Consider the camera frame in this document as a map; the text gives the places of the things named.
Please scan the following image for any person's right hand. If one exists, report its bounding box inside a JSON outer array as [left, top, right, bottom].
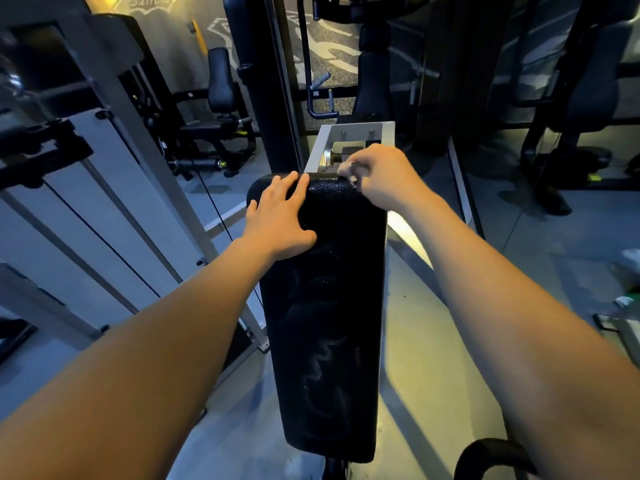
[[337, 143, 436, 221]]

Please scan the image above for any person's left hand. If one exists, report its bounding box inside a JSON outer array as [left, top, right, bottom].
[[241, 170, 318, 263]]

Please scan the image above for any black padded backrest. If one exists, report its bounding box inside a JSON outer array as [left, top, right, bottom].
[[246, 172, 390, 465]]

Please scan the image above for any person's right forearm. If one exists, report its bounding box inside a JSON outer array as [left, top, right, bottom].
[[399, 194, 640, 480]]

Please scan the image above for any person's left forearm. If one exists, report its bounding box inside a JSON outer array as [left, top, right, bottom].
[[0, 237, 276, 480]]

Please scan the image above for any black pillar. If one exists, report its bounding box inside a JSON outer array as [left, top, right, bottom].
[[223, 0, 306, 175]]

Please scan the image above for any chrome guide rod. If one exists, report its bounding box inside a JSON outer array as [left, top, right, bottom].
[[79, 158, 185, 285], [0, 189, 139, 315]]

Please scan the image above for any black seated gym machine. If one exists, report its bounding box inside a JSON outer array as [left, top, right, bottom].
[[119, 47, 257, 181]]

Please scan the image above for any black weight stack carriage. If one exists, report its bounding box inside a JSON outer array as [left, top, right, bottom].
[[0, 119, 95, 191]]

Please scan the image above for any black steel cable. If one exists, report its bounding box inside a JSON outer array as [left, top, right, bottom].
[[192, 162, 235, 241], [43, 182, 162, 299]]

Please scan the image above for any grey gym machine frame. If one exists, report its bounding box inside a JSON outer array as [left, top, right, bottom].
[[0, 0, 640, 368]]

